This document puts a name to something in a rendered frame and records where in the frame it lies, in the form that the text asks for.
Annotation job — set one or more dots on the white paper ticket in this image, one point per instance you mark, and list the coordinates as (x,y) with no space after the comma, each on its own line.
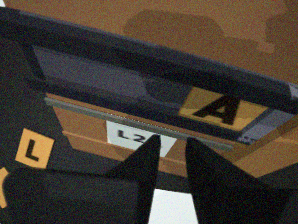
(133,138)

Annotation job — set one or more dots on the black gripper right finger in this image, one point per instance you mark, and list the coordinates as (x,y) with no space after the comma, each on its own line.
(222,193)

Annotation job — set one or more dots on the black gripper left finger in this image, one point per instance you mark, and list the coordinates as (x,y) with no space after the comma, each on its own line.
(123,195)

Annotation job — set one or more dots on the tan wooden board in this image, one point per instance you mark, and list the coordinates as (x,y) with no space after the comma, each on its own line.
(139,59)

